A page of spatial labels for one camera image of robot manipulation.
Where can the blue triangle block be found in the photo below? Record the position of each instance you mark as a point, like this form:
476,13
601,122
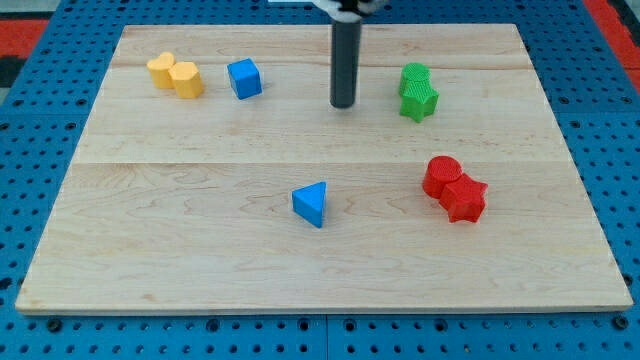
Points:
309,203

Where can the blue cube block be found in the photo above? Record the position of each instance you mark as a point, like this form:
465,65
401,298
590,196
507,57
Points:
244,78

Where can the light wooden board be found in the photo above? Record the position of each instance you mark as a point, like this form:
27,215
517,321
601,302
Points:
213,177

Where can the red cylinder block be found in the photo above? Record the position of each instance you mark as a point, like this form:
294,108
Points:
441,170

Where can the green star block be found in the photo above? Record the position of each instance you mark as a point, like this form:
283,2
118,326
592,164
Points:
418,100

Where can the green cylinder block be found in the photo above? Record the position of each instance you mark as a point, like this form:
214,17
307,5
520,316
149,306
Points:
414,74

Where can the red star block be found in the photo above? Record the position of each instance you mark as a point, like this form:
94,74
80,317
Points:
464,199

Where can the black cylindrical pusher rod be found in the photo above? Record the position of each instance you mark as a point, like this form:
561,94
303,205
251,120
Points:
345,47

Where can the yellow hexagon block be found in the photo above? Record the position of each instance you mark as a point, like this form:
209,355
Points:
186,80

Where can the yellow heart block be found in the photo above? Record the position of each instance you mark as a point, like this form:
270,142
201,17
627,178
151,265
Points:
158,69

